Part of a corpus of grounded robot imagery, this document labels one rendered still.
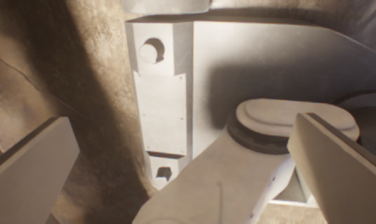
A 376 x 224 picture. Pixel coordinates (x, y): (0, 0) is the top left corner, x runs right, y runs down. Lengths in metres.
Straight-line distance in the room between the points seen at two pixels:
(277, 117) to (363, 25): 0.43
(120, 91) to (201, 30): 0.42
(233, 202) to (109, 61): 0.61
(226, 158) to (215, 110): 0.21
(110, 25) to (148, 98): 0.30
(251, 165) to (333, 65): 0.29
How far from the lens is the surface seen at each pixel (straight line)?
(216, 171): 0.31
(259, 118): 0.35
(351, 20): 0.70
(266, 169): 0.33
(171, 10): 0.43
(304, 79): 0.50
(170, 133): 0.54
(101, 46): 0.74
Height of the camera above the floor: 0.61
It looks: 58 degrees down
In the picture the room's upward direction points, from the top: 161 degrees counter-clockwise
